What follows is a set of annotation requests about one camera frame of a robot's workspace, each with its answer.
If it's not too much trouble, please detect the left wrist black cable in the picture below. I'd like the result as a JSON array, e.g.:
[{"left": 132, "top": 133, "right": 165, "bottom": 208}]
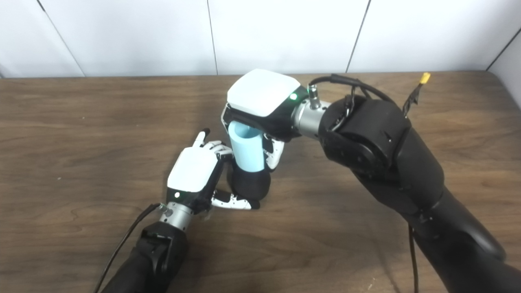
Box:
[{"left": 93, "top": 203, "right": 162, "bottom": 293}]

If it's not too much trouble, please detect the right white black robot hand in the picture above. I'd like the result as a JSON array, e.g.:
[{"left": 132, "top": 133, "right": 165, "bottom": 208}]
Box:
[{"left": 221, "top": 68, "right": 309, "bottom": 171}]

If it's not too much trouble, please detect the black flared nozzle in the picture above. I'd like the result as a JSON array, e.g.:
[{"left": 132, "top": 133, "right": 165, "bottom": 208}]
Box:
[{"left": 227, "top": 161, "right": 271, "bottom": 202}]

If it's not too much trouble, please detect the light-blue hose piece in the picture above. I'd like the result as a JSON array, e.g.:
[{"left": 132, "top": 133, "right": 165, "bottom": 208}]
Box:
[{"left": 228, "top": 121, "right": 265, "bottom": 173}]

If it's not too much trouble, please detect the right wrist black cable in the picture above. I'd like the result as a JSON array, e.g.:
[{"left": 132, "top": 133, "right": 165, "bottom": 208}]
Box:
[{"left": 307, "top": 73, "right": 420, "bottom": 293}]

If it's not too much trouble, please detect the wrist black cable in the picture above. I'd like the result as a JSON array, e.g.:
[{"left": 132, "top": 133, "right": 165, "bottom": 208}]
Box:
[
  {"left": 307, "top": 73, "right": 420, "bottom": 293},
  {"left": 93, "top": 203, "right": 162, "bottom": 293}
]

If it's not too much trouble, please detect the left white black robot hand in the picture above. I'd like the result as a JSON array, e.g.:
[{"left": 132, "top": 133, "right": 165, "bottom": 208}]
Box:
[{"left": 166, "top": 128, "right": 261, "bottom": 216}]

